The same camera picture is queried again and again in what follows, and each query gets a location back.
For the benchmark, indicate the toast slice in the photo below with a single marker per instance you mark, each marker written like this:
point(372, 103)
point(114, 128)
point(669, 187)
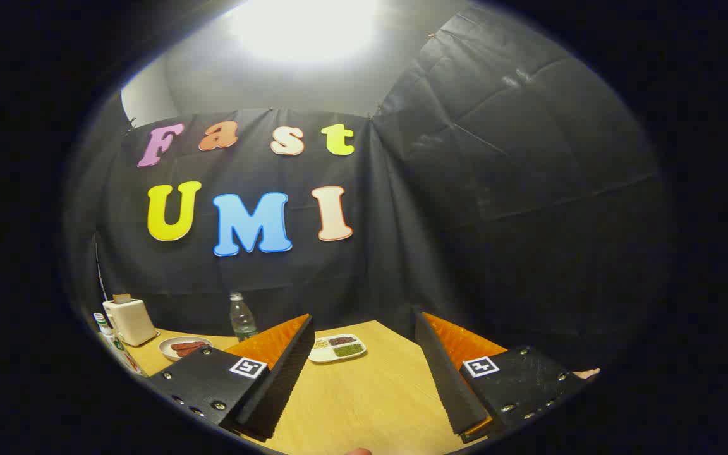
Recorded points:
point(122, 298)

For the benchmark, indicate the round white plate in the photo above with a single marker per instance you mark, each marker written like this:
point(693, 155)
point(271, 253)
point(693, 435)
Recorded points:
point(167, 347)

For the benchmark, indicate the wooden table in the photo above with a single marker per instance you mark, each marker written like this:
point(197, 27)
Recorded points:
point(364, 392)

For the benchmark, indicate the white juice bottle green label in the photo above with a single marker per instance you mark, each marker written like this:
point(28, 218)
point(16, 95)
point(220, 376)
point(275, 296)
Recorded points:
point(122, 354)

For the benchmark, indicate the black backdrop cloth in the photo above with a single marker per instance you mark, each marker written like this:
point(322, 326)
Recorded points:
point(465, 221)

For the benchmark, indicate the white divided dish with beans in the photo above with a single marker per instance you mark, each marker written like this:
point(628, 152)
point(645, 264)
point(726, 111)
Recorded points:
point(337, 349)

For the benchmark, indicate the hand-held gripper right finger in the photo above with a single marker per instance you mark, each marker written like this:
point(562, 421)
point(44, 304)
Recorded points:
point(443, 379)

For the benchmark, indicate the clear plastic water bottle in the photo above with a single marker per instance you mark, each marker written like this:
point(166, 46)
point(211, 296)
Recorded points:
point(242, 322)

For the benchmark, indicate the red food pieces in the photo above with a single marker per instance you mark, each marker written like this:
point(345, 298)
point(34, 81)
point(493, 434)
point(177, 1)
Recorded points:
point(188, 347)

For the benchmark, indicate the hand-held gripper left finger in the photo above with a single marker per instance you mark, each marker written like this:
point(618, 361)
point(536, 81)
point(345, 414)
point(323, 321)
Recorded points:
point(275, 379)

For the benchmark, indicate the thin metal rod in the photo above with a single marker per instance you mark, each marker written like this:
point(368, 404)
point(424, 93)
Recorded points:
point(101, 272)

